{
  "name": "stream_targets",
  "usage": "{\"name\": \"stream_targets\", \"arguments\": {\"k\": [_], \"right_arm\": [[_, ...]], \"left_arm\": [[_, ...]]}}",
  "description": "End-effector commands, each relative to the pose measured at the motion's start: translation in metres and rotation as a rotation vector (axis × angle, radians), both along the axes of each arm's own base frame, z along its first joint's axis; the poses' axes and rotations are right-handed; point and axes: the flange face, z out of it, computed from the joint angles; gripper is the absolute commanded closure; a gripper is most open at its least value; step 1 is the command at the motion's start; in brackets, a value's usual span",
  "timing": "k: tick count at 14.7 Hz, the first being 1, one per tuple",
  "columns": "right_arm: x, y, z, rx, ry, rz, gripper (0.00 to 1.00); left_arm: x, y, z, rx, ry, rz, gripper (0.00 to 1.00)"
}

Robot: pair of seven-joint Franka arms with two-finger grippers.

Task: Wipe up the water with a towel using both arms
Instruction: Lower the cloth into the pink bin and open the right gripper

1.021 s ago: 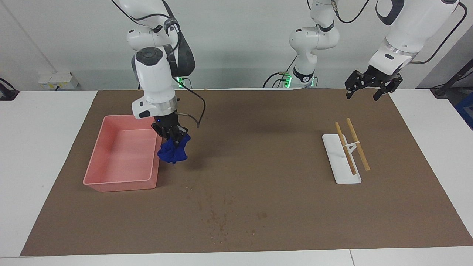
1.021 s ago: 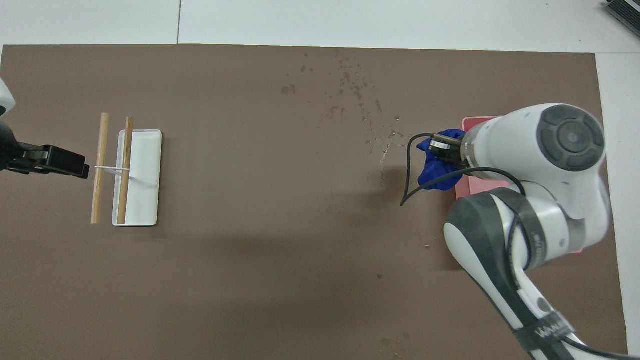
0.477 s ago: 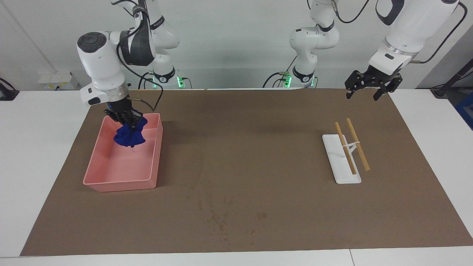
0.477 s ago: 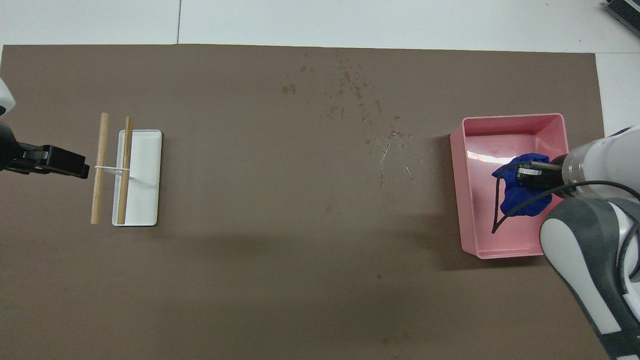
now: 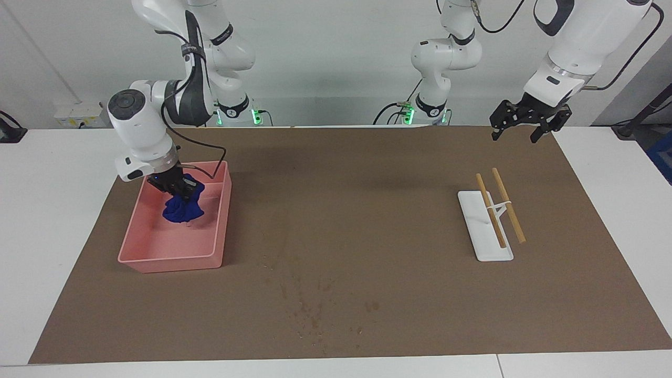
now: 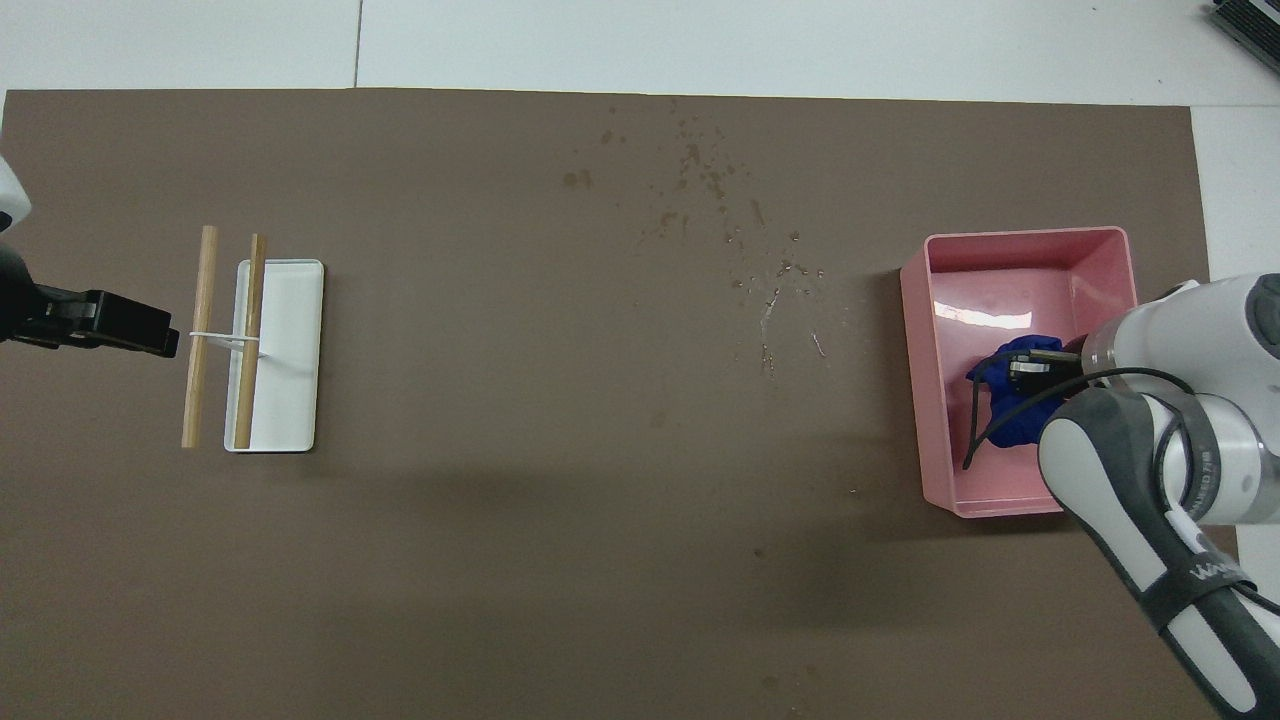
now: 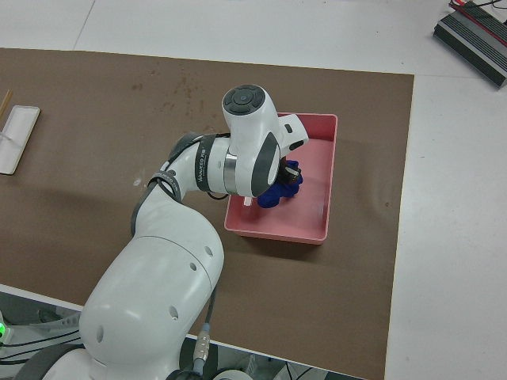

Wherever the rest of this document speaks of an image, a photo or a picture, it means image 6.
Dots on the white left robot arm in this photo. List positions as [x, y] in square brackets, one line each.
[8, 195]

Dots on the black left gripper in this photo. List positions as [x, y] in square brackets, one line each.
[30, 310]

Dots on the blue towel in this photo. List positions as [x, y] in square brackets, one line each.
[1020, 420]

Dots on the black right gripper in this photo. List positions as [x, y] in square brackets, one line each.
[1040, 368]

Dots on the brown table mat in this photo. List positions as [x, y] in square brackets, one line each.
[550, 500]

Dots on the pink plastic bin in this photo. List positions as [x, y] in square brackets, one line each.
[1000, 290]

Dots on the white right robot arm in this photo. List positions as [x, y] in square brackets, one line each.
[1180, 330]

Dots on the grey ribbed device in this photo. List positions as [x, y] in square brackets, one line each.
[1250, 20]

